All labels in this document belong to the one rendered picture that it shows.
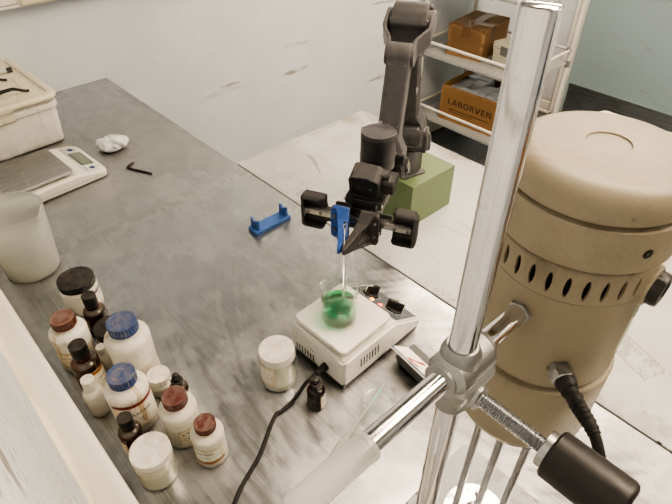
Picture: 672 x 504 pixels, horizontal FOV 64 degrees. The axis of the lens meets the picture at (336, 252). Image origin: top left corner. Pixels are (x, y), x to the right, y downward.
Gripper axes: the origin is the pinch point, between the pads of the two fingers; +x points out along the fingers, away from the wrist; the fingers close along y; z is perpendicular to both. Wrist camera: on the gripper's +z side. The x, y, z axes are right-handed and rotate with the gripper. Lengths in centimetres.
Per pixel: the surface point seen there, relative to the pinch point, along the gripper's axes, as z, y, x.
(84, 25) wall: -8, -120, -87
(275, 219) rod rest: -25.1, -27.4, -30.6
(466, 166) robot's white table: -26, 11, -71
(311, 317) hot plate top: -17.1, -5.5, 2.1
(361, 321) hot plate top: -17.1, 2.7, 0.2
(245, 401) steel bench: -25.9, -12.2, 15.6
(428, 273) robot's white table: -26.0, 9.8, -25.1
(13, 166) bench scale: -22, -97, -25
